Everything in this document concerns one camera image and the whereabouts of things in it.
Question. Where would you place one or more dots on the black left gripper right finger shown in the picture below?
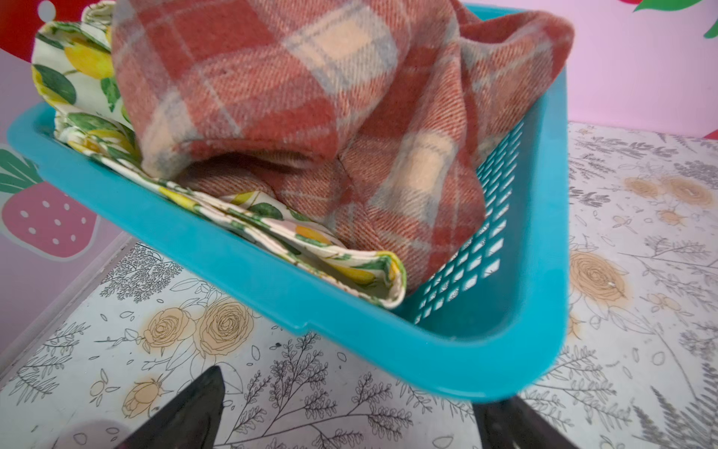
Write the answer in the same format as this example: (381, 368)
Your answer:
(511, 423)

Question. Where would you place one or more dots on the red plaid skirt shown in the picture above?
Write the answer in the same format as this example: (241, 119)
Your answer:
(369, 117)

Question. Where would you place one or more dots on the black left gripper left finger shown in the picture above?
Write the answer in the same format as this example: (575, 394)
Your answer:
(191, 420)

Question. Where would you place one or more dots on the lemon print skirt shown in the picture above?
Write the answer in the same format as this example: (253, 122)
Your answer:
(72, 71)

